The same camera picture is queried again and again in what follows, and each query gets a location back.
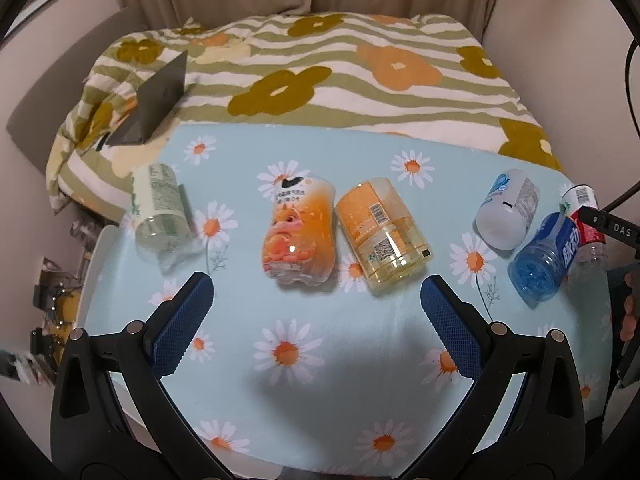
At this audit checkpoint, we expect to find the red label clear cup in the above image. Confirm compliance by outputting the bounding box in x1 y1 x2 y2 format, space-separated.
561 184 608 282

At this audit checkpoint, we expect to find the blue plastic cup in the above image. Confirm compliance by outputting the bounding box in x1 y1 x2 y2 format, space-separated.
508 212 580 307

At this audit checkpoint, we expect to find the white frosted cup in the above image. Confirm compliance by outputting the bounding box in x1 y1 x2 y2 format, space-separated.
475 169 539 252

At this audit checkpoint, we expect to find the green label clear cup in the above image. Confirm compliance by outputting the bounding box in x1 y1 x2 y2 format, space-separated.
131 162 191 256

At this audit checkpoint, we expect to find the yellow label clear cup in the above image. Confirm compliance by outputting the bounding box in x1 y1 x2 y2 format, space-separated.
335 178 433 294

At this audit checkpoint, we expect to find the orange cartoon label cup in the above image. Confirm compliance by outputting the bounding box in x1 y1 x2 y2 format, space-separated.
262 174 336 286

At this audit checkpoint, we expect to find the daisy print blue tablecloth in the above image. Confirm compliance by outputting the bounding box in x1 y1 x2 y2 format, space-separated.
85 124 612 476

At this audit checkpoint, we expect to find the grey bed headboard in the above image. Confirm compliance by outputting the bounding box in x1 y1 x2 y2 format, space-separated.
6 8 148 174

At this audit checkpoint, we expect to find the floral striped quilt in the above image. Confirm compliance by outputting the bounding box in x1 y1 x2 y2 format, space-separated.
44 13 559 221

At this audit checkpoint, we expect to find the dark grey laptop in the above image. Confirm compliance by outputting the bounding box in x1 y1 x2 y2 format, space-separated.
103 52 188 146

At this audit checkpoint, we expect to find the black cable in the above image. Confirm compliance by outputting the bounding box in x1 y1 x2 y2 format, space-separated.
596 34 640 214

